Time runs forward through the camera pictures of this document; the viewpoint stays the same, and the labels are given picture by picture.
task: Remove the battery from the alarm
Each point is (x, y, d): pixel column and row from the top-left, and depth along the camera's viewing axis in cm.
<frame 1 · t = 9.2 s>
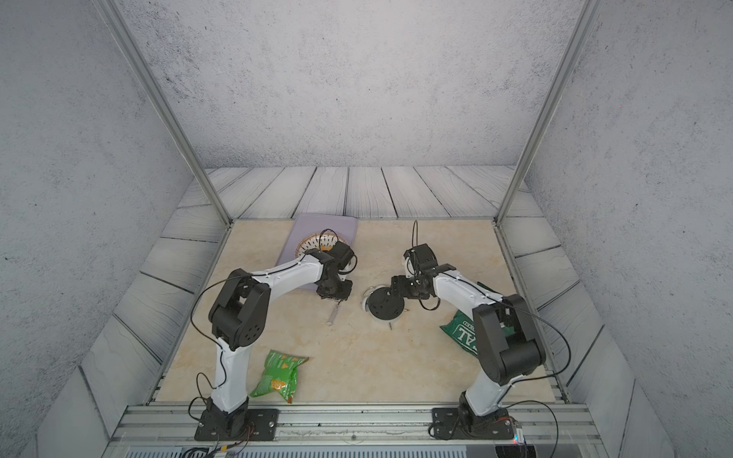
left hand: (347, 299, 96), fingers closed
right hand: (400, 289, 92), fingers open
white alarm clock: (382, 304, 93), point 5 cm above the table
clear handled screwdriver: (334, 312, 95), point 2 cm above the table
lavender tray: (303, 223, 124), on the table
light green snack bag: (280, 374, 79), point 5 cm above the table

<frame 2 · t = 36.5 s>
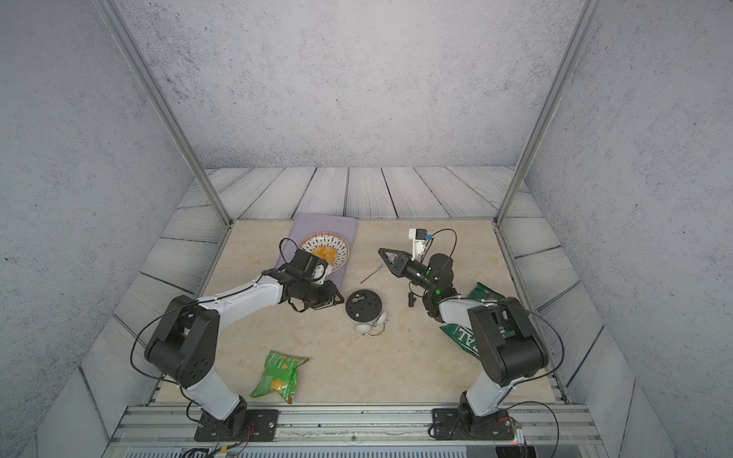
left hand: (345, 301, 88), fingers open
right hand: (379, 253, 82), fingers closed
white alarm clock: (364, 307, 92), point 6 cm above the table
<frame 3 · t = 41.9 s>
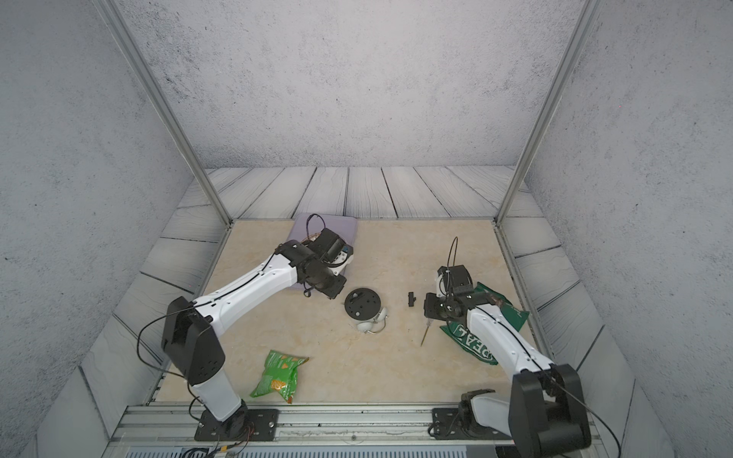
left hand: (341, 289, 84), fingers closed
right hand: (428, 306, 86), fingers closed
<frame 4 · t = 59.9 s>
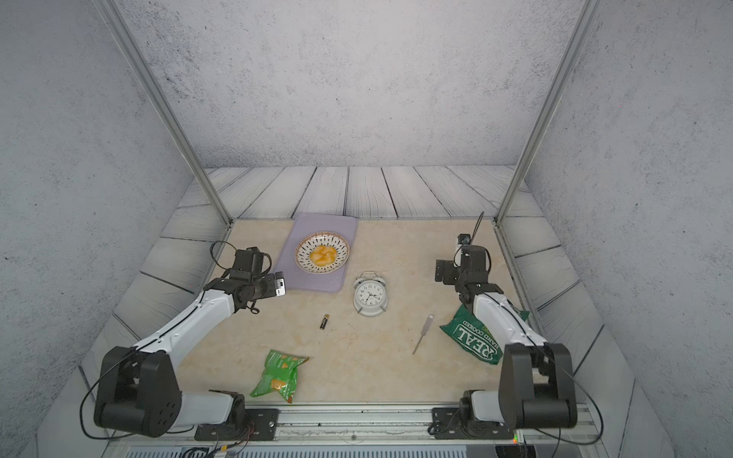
left hand: (273, 283, 89), fingers open
right hand: (454, 262, 89), fingers open
white alarm clock: (370, 298, 95), point 4 cm above the table
patterned bowl: (324, 238, 113), point 4 cm above the table
yellow chips in bowl: (323, 256, 107), point 5 cm above the table
black AA battery: (324, 321, 93), point 2 cm above the table
